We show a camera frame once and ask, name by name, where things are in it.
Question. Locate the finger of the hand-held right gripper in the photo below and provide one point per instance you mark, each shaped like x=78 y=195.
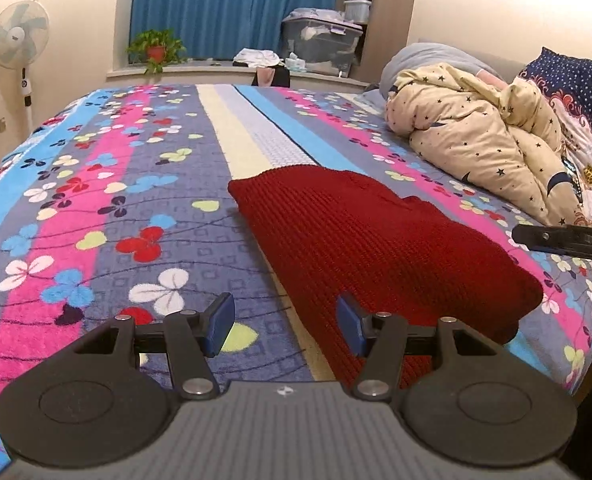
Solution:
x=565 y=239

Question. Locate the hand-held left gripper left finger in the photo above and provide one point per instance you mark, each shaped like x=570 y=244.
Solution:
x=218 y=325

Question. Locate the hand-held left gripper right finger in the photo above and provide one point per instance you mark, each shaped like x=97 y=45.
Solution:
x=353 y=325

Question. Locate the red knitted sweater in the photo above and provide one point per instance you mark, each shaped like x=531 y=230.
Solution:
x=375 y=240

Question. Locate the white crumpled clothes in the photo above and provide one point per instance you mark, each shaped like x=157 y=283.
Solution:
x=256 y=57

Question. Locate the star print cream duvet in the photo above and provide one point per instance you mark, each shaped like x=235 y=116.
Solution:
x=480 y=135

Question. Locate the navy dotted printed pillow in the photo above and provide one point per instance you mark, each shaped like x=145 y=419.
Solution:
x=570 y=75

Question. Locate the floral striped bed blanket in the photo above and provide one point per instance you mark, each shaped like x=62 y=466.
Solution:
x=101 y=200

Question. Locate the pink pillow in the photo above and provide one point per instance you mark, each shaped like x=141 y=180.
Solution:
x=490 y=76

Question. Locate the grey pillow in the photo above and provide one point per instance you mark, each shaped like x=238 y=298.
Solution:
x=425 y=60

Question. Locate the pink cloth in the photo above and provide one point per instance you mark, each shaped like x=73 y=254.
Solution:
x=263 y=77

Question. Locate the tissue pack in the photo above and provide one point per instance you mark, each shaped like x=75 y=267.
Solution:
x=295 y=63

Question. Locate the potted green plant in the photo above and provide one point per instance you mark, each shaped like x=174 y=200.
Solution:
x=157 y=50

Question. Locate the clear plastic storage bin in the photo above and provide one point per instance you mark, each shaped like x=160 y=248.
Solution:
x=321 y=45

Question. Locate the white storage box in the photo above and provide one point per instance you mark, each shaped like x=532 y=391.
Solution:
x=356 y=10

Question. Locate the blue curtain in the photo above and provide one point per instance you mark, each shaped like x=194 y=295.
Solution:
x=216 y=5

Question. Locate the white standing fan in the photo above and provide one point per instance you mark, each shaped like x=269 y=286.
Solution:
x=18 y=35

